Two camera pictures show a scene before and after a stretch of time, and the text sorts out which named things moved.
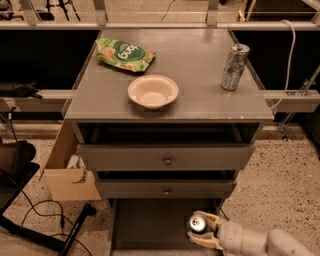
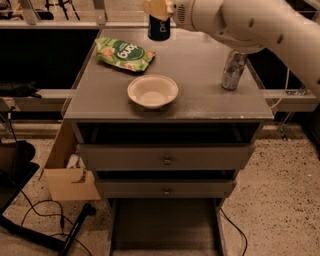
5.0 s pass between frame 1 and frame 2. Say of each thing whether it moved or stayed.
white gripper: moved
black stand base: stayed
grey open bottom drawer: stayed
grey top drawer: stayed
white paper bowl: stayed
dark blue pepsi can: moved
